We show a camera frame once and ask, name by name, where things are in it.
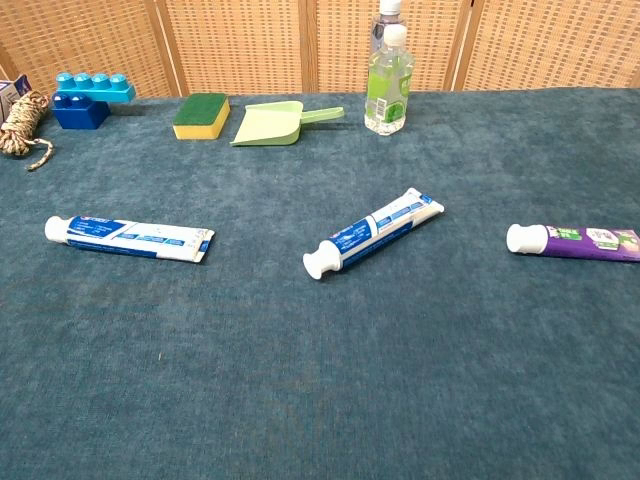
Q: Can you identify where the purple toothpaste tube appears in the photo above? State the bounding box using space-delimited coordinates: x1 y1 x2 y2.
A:
505 222 640 263

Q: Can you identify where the blue white carton box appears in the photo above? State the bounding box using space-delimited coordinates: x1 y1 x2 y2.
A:
0 74 33 124

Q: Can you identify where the yellow green sponge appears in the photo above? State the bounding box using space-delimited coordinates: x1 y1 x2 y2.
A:
172 92 232 141

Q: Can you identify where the teal table cloth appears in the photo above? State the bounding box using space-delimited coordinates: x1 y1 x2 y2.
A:
0 87 640 480

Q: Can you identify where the clear bottle green label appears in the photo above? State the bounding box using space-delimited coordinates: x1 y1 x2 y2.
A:
363 23 416 137

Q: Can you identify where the woven bamboo folding screen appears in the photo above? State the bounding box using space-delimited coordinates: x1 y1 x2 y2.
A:
0 0 640 99

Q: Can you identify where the beige rope bundle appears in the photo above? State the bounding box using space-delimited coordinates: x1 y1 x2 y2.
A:
0 89 55 172

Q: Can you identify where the blue toothpaste tube round cap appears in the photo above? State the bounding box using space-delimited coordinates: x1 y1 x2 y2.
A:
43 214 216 265

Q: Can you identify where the tall clear water bottle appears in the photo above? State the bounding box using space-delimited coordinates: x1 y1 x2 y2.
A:
370 0 404 56

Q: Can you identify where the dark blue toy brick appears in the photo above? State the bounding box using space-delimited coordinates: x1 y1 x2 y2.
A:
51 92 112 131

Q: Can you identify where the blue toothpaste tube flared cap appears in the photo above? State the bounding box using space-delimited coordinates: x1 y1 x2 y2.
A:
302 187 446 281

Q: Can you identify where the light blue toy brick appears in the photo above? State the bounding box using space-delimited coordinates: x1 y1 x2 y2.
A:
54 71 137 105

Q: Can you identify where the light green dustpan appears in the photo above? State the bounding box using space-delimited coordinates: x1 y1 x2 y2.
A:
229 100 346 148

